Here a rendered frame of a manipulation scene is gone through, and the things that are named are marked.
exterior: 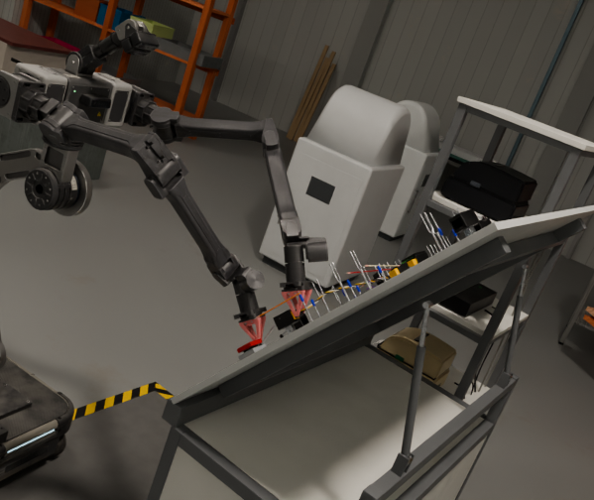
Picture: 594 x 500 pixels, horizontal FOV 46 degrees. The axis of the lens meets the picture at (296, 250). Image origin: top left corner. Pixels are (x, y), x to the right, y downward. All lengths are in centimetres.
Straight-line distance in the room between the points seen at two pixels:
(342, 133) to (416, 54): 620
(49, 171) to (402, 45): 957
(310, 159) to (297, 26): 713
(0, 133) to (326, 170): 286
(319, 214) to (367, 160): 56
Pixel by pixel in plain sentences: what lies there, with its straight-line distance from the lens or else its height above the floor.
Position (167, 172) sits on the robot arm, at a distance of 184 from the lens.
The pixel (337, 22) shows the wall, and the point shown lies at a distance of 1209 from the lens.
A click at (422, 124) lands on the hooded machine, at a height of 131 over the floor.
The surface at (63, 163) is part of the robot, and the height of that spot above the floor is 124.
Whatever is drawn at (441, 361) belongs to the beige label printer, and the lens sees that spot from 299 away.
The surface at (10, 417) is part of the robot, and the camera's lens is 287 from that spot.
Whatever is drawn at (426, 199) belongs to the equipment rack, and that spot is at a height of 144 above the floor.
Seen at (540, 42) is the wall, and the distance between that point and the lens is 1113.
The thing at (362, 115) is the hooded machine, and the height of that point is 139.
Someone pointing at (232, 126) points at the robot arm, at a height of 152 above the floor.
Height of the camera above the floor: 193
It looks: 18 degrees down
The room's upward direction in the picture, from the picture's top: 20 degrees clockwise
